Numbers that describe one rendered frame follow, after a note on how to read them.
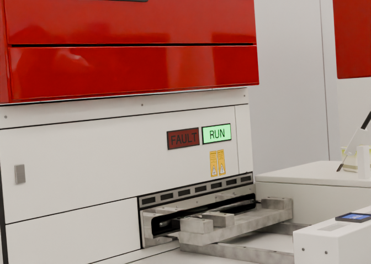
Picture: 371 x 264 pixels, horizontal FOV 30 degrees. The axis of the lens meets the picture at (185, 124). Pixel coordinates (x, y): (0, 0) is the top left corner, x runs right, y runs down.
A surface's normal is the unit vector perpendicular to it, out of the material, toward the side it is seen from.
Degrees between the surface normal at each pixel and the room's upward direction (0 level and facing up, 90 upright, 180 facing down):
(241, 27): 90
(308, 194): 90
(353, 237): 90
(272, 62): 90
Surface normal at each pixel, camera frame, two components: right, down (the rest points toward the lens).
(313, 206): -0.70, 0.08
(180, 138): 0.71, -0.01
